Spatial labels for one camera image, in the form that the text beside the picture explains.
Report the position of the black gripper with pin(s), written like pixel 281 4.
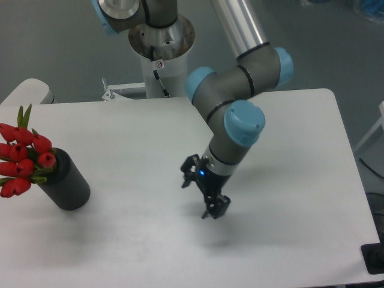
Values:
pixel 210 176

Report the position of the red tulip bouquet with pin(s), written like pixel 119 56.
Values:
pixel 27 157

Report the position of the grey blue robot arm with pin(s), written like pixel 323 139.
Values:
pixel 222 100

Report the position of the black ribbed cylindrical vase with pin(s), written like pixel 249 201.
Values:
pixel 67 187

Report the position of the black device at table edge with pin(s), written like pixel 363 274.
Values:
pixel 373 258

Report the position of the white rounded side table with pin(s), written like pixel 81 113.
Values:
pixel 30 91

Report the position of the blue plastic bag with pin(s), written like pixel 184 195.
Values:
pixel 371 10

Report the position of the white pedestal base frame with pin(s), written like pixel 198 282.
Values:
pixel 138 91

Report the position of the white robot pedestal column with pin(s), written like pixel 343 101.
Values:
pixel 163 53

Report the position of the white frame at right edge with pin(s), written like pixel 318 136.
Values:
pixel 372 135

